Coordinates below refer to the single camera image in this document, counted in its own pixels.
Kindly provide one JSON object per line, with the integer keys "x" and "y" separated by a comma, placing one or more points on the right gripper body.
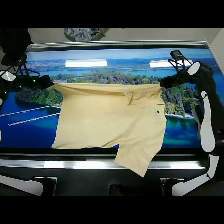
{"x": 171, "y": 81}

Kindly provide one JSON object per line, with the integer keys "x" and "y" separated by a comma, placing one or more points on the pale yellow polo shirt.
{"x": 110, "y": 123}

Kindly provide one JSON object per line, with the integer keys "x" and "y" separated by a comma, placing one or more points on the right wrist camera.
{"x": 178, "y": 57}

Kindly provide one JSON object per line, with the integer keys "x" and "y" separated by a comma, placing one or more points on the silver frame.
{"x": 100, "y": 164}

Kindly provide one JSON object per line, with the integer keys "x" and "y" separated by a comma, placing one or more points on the heap of clothes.
{"x": 85, "y": 33}

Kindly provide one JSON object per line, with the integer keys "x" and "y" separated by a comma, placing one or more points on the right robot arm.
{"x": 207, "y": 100}

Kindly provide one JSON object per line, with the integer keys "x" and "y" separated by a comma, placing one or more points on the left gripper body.
{"x": 42, "y": 82}

